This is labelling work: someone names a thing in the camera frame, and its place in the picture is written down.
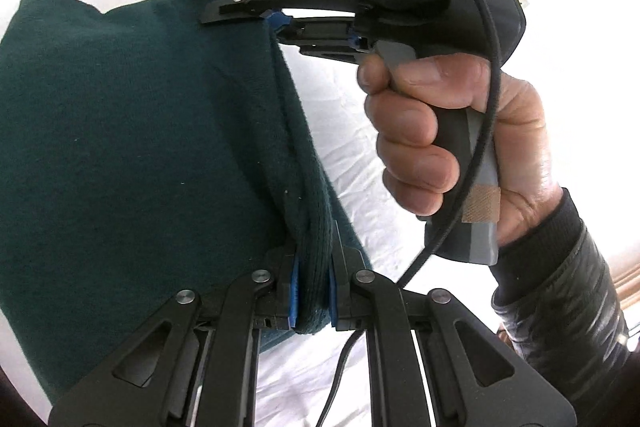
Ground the person's right hand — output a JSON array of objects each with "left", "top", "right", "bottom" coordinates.
[{"left": 358, "top": 53, "right": 563, "bottom": 246}]

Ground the right dark jacket forearm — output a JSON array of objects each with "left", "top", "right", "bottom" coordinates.
[{"left": 491, "top": 194, "right": 639, "bottom": 426}]

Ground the dark green knit sweater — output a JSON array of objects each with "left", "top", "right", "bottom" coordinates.
[{"left": 1, "top": 0, "right": 358, "bottom": 401}]

